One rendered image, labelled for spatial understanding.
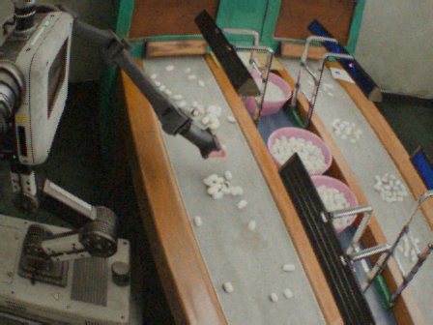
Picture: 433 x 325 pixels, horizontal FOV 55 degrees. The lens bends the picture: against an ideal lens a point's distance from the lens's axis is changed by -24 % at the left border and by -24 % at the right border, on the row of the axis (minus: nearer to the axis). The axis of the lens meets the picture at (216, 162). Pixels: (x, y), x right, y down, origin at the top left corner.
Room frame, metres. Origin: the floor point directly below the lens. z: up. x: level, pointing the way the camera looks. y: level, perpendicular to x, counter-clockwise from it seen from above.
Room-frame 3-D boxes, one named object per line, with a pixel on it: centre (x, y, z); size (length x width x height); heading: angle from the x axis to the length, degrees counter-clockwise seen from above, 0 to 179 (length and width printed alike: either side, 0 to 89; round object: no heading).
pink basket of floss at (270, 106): (1.98, -0.13, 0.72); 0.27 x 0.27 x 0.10
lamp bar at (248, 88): (1.71, 0.06, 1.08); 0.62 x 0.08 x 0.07; 23
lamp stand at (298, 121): (1.90, -0.38, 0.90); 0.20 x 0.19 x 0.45; 23
